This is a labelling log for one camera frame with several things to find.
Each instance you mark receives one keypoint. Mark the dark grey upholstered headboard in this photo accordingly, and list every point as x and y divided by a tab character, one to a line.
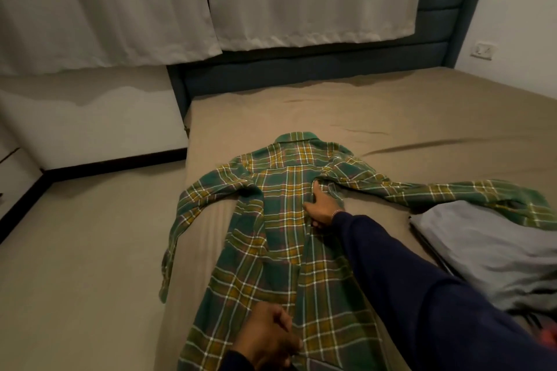
313	64

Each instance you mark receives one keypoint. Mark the red black item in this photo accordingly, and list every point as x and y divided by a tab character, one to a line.
546	333

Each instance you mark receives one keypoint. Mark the person's left forearm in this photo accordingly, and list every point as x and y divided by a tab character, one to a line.
235	362

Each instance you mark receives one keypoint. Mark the black baseboard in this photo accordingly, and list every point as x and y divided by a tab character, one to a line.
104	165

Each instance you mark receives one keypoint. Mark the person's left hand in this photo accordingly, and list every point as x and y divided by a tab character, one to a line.
263	338

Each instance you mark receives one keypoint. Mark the person's left fingers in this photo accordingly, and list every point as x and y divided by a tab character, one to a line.
287	331

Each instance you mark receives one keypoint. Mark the person's right hand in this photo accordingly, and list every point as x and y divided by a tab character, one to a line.
321	210

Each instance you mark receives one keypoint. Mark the person's right thumb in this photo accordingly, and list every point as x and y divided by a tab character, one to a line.
316	191

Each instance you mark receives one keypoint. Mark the folded grey garment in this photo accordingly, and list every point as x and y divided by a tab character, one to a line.
491	244

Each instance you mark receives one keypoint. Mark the white wall outlet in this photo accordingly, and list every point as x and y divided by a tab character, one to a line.
483	50

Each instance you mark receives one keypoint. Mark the wide white curtain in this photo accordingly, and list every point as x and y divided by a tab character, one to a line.
100	5

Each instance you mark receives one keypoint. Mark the bed with brown sheet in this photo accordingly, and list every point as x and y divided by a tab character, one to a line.
435	123

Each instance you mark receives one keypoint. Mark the green yellow plaid shirt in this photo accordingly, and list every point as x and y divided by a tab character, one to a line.
278	231

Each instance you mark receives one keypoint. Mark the person's right forearm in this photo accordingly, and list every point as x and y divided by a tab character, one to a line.
417	297

